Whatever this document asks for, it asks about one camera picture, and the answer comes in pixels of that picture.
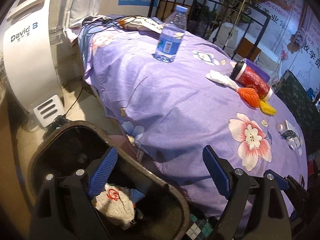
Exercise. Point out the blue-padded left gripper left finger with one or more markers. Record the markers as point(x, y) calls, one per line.
point(102, 172)

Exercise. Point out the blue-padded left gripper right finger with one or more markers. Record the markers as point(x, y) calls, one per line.
point(235, 185)

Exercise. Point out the white red plastic bag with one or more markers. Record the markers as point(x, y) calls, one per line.
point(115, 204)

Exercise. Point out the yellow foam fruit net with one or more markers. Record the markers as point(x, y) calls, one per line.
point(267, 108)

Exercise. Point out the orange foam fruit net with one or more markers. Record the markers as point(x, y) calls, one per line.
point(250, 96)

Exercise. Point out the white tissue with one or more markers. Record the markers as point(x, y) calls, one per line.
point(217, 77)

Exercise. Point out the red paper coffee cup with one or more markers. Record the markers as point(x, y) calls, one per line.
point(248, 78)

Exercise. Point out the black oval trash bin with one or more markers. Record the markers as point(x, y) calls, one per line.
point(60, 175)

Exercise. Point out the purple floral bed sheet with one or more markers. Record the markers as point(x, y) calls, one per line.
point(172, 111)

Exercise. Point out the dark green patterned cloth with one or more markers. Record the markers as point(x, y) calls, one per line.
point(292, 93)

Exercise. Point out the purple tissue pack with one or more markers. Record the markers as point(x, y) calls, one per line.
point(262, 74)

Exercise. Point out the brown square cushion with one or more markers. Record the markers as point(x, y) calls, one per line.
point(246, 49)

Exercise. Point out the white David B machine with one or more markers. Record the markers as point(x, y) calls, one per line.
point(28, 62)

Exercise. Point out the white wicker sofa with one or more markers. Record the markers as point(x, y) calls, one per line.
point(227, 37)

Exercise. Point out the blue label water bottle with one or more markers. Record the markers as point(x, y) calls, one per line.
point(172, 35)

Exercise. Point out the printed paper booklet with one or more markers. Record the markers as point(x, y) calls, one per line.
point(140, 23)

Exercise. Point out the black iron bed frame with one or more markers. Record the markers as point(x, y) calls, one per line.
point(204, 16)

